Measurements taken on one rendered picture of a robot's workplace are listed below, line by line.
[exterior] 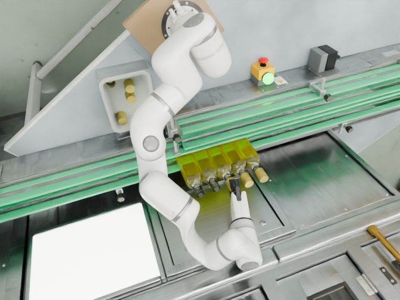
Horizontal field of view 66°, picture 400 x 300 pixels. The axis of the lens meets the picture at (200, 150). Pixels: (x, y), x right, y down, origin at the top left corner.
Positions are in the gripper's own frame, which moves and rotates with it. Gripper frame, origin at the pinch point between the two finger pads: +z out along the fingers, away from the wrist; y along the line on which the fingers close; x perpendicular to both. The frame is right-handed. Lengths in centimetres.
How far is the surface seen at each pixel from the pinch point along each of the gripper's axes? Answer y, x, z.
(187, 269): -12.5, 18.0, -21.4
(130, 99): 22.3, 34.0, 26.6
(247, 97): 15.6, -9.7, 31.9
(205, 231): -13.0, 11.2, -7.9
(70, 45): 21, 68, 81
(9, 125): -17, 112, 72
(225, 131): 6.0, -0.1, 24.0
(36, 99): 8, 82, 55
